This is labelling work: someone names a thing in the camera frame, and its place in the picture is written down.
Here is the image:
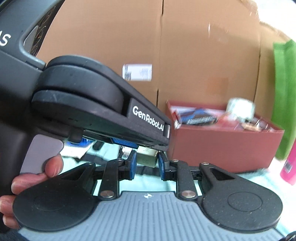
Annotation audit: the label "small gold block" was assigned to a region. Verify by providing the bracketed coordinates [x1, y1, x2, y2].
[137, 147, 158, 168]

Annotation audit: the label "person's left hand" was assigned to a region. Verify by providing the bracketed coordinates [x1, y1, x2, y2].
[1, 154, 64, 230]

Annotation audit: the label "maroon cardboard box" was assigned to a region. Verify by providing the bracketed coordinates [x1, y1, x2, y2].
[166, 100, 284, 173]

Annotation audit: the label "black blue hearts phone case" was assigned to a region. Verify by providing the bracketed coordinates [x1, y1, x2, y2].
[179, 108, 218, 126]

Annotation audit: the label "sunglasses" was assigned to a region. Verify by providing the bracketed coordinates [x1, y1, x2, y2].
[241, 118, 269, 132]

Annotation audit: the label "teal table mat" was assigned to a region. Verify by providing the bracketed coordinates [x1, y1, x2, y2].
[61, 144, 295, 235]

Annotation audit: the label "pink thermos bottle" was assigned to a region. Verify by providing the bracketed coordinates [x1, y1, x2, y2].
[280, 142, 296, 185]

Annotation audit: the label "large cardboard box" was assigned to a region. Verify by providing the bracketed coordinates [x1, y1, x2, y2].
[38, 1, 288, 118]

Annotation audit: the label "green fabric bag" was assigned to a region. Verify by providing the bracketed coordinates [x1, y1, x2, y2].
[272, 40, 295, 160]

